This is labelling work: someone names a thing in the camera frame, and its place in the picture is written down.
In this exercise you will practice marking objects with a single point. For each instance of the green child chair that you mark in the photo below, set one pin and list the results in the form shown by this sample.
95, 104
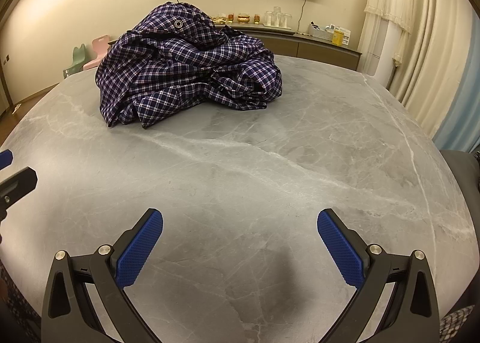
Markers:
78, 59

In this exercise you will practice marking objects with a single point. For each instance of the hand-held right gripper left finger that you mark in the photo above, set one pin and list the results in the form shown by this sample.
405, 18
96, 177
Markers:
140, 249

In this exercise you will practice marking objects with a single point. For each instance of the white storage box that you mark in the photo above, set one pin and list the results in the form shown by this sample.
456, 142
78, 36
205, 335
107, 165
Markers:
318, 32

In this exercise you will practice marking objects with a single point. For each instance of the gold bowl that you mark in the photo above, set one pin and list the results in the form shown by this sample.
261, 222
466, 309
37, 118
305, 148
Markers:
243, 19

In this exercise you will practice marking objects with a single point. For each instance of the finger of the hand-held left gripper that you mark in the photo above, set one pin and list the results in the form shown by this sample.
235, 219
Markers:
22, 179
5, 159

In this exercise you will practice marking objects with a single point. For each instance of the plate of snacks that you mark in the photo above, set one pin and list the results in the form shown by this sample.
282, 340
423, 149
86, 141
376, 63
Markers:
219, 20

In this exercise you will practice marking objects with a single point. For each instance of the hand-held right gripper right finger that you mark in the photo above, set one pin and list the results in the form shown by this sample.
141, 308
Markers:
341, 253

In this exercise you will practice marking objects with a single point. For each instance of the person's patterned clothing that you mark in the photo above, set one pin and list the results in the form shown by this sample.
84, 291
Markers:
18, 305

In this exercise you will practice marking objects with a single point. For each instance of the grey low cabinet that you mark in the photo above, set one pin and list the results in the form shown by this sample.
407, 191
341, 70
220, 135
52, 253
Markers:
318, 50

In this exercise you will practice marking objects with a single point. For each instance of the dark grey chair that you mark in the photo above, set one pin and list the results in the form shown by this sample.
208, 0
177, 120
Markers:
461, 174

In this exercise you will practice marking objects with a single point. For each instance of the set of clear glasses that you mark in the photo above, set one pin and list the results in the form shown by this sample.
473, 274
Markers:
277, 18

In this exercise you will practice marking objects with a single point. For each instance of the cream curtain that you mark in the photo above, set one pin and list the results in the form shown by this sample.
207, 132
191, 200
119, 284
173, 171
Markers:
435, 35

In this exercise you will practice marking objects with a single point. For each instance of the pink child chair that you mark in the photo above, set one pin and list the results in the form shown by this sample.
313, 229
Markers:
98, 52

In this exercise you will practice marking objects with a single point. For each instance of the light blue curtain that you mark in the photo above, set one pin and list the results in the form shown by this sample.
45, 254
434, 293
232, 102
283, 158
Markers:
459, 114

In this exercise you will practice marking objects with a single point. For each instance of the white standing air conditioner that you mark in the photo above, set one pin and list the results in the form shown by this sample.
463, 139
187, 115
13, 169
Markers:
386, 54

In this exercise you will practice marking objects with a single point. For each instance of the navy plaid shirt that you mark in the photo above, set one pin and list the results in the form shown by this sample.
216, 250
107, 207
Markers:
180, 65

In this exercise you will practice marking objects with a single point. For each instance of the yellow box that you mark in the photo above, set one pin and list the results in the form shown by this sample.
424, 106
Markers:
339, 38

